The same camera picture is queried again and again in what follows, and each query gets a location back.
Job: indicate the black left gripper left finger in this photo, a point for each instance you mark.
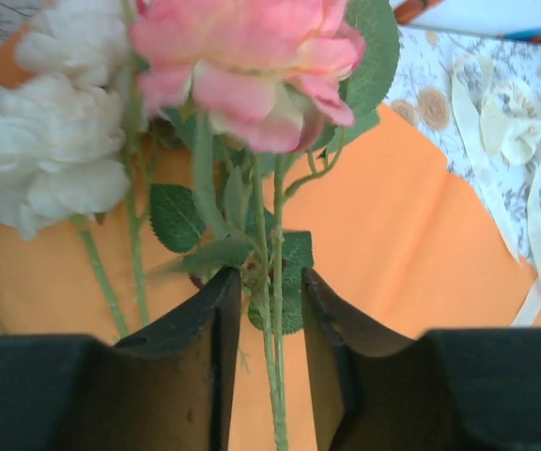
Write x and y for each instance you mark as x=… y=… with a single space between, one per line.
x=167 y=376

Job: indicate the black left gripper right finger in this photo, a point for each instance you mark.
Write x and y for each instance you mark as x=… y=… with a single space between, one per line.
x=383 y=399

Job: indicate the orange wrapping paper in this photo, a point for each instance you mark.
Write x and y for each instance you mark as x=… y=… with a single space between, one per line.
x=392 y=211

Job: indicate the white peony spray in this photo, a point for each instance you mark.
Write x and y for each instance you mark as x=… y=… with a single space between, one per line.
x=50 y=141

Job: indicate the cream ribbon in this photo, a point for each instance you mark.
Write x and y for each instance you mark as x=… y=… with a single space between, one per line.
x=514 y=117

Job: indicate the large pink rose spray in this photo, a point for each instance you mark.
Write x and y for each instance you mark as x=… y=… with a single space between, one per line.
x=251 y=61

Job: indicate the floral printed tablecloth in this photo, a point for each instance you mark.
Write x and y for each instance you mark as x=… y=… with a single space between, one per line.
x=421 y=61

